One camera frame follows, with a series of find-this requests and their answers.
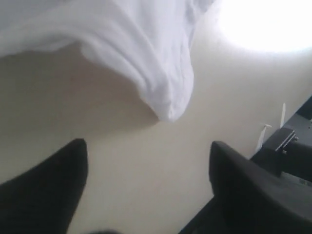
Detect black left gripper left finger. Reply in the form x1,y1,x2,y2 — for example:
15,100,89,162
0,138,88,234

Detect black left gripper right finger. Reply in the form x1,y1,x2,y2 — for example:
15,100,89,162
182,141,312,234

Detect white t-shirt red logo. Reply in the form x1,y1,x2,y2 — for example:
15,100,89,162
0,0,213,121

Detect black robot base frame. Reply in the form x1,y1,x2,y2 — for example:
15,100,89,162
251,98,312,186

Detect white cable tie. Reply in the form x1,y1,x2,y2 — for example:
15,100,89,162
280,103,286,128
255,124,272,153

